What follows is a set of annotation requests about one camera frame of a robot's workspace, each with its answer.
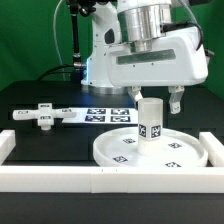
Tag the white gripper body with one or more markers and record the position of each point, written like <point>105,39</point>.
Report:
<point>173,61</point>

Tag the white marker sheet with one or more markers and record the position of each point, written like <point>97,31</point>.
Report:
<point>103,116</point>

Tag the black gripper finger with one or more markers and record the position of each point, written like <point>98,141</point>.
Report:
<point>135,93</point>
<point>176,93</point>

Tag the white cross table base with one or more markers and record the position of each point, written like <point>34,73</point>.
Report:
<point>45,115</point>

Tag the white round table top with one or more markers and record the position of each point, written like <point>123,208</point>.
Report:
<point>121,147</point>

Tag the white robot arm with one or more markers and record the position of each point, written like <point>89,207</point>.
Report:
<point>136,44</point>

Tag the white left fence bar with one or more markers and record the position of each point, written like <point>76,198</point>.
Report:
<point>7,144</point>

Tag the white right fence bar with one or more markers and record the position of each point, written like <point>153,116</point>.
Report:
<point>214,148</point>

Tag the black camera stand pole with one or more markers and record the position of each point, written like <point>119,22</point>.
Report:
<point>84,8</point>

